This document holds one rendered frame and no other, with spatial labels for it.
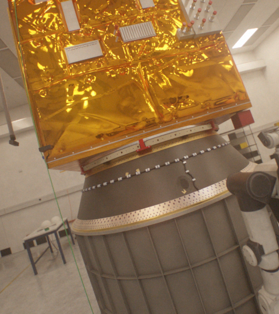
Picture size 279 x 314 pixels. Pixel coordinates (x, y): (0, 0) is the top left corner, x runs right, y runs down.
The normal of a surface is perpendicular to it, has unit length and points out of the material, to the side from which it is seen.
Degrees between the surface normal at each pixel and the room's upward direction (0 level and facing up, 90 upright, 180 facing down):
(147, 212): 43
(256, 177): 90
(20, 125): 90
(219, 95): 91
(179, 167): 62
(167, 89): 88
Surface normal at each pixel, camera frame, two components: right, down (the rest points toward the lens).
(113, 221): -0.51, -0.65
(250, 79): 0.12, -0.11
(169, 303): -0.22, 0.00
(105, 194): -0.59, -0.36
